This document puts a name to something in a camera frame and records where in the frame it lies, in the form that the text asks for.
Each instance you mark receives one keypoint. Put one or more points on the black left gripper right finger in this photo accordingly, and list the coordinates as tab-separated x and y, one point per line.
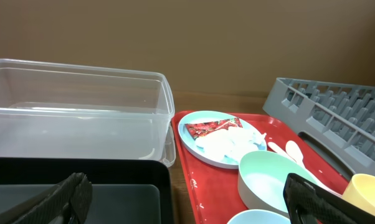
308	203

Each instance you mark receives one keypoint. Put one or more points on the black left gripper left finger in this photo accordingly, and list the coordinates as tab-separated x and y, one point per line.
66	202

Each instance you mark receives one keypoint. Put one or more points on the mint green bowl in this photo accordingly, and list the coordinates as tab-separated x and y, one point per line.
261	180

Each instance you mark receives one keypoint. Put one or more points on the light blue bowl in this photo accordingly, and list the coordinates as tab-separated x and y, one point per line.
258	216

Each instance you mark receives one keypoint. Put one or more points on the white plastic spoon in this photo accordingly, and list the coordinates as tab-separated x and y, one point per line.
293	150

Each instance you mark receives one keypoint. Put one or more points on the white plastic fork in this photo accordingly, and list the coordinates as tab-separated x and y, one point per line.
274	147

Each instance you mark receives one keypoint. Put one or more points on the yellow plastic cup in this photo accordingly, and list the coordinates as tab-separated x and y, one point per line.
361	192

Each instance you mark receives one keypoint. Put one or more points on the white tissue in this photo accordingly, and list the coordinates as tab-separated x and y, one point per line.
232	143

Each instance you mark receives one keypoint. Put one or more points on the light blue plate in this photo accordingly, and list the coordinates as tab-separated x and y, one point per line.
189	141

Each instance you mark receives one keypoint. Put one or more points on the red snack wrapper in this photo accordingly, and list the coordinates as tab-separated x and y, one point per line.
203	129

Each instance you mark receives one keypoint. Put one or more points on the black food waste tray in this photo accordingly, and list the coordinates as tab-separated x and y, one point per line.
124	191

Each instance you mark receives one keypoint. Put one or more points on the grey dishwasher rack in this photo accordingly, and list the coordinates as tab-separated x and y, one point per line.
336	116

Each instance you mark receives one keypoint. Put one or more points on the clear plastic waste bin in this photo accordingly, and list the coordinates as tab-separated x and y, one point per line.
54	110

